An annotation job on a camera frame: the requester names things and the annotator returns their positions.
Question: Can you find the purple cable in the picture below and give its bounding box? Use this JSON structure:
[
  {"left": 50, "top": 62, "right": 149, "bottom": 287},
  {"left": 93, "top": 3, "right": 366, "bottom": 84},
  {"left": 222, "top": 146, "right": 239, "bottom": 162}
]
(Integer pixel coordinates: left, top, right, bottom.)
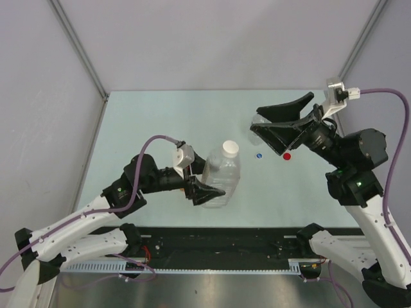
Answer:
[
  {"left": 0, "top": 135, "right": 184, "bottom": 293},
  {"left": 359, "top": 88, "right": 411, "bottom": 267}
]

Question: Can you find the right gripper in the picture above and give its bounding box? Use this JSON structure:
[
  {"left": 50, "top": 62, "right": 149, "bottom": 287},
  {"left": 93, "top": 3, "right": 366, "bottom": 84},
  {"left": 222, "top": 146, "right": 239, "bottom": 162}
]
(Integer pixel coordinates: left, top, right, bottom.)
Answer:
[{"left": 248, "top": 91, "right": 347, "bottom": 167}]

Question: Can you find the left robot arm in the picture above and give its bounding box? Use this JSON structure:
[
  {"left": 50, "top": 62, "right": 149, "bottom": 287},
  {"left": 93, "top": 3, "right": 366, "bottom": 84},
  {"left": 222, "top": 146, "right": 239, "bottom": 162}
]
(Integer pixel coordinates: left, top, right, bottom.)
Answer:
[{"left": 15, "top": 154, "right": 225, "bottom": 284}]

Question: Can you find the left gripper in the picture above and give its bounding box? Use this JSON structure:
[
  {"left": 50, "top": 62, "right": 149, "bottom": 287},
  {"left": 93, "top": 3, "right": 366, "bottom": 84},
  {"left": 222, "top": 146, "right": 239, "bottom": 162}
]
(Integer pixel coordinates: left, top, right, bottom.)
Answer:
[{"left": 139, "top": 150, "right": 225, "bottom": 204}]

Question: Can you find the white cable duct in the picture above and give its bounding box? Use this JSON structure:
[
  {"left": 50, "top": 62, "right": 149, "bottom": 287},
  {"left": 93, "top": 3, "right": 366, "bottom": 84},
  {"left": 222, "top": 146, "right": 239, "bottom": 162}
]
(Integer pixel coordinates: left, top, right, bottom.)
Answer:
[{"left": 60, "top": 259, "right": 322, "bottom": 276}]

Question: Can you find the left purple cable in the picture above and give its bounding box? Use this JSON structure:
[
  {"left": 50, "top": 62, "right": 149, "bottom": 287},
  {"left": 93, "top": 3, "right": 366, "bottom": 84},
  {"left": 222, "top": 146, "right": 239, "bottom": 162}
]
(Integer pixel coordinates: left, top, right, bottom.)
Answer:
[{"left": 0, "top": 135, "right": 184, "bottom": 293}]

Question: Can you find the square bottle white cap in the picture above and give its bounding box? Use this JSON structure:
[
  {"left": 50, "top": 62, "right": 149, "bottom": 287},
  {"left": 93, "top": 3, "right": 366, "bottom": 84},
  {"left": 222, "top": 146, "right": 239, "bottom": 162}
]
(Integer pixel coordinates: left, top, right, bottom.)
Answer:
[{"left": 202, "top": 140, "right": 241, "bottom": 209}]

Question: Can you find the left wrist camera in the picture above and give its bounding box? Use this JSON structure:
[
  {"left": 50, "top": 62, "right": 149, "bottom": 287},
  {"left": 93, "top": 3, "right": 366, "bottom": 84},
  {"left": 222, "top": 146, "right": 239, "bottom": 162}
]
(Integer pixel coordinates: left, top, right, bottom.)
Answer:
[{"left": 172, "top": 141, "right": 195, "bottom": 178}]

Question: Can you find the water bottle blue cap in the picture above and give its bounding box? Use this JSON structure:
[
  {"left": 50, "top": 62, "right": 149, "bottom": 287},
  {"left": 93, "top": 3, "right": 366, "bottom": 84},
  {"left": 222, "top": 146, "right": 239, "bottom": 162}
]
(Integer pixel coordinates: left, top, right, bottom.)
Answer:
[{"left": 249, "top": 114, "right": 268, "bottom": 146}]

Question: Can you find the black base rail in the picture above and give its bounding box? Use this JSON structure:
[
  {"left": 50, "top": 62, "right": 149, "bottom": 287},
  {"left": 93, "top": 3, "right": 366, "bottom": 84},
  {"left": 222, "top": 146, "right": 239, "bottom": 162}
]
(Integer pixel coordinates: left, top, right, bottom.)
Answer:
[{"left": 123, "top": 227, "right": 325, "bottom": 271}]

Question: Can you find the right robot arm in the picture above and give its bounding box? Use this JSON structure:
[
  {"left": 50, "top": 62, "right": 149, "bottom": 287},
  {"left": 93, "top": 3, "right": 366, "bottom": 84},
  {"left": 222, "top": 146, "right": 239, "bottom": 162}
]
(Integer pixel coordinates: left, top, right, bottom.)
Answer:
[{"left": 250, "top": 92, "right": 410, "bottom": 307}]

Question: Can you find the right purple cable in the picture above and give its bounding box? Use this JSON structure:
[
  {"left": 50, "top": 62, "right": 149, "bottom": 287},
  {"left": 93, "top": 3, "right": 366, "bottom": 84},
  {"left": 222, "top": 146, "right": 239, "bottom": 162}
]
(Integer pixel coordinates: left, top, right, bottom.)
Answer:
[{"left": 359, "top": 88, "right": 411, "bottom": 267}]

